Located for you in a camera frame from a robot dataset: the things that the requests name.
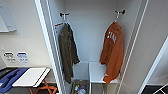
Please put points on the orange jacket white print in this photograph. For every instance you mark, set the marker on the orange jacket white print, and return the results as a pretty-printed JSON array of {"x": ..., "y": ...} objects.
[{"x": 113, "y": 53}]

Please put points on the white wardrobe door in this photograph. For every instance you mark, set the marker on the white wardrobe door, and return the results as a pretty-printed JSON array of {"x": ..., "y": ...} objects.
[
  {"x": 156, "y": 65},
  {"x": 46, "y": 40}
]

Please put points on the white wardrobe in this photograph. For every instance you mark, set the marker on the white wardrobe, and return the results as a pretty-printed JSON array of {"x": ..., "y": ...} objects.
[{"x": 90, "y": 33}]

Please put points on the olive green jacket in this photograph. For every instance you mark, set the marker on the olive green jacket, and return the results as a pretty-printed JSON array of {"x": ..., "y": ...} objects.
[{"x": 68, "y": 50}]

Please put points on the black wardrobe hook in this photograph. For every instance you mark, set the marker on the black wardrobe hook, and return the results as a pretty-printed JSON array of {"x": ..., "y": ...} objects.
[
  {"x": 120, "y": 12},
  {"x": 65, "y": 14}
]

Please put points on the wicker basket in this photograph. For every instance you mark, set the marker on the wicker basket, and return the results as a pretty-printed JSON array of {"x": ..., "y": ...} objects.
[{"x": 79, "y": 87}]

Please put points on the orange folding stand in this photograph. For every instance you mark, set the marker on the orange folding stand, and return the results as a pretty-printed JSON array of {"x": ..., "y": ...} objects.
[{"x": 43, "y": 89}]

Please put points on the white flat board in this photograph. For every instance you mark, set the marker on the white flat board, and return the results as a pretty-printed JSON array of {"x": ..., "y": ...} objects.
[{"x": 31, "y": 76}]

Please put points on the blue flat item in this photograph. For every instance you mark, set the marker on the blue flat item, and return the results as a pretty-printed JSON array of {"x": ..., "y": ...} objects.
[{"x": 10, "y": 78}]

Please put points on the white wall shelf box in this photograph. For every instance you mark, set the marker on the white wall shelf box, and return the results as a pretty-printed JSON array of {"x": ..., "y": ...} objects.
[{"x": 5, "y": 18}]

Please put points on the white frame object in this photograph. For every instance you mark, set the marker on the white frame object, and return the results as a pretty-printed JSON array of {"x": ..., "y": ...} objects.
[{"x": 164, "y": 90}]

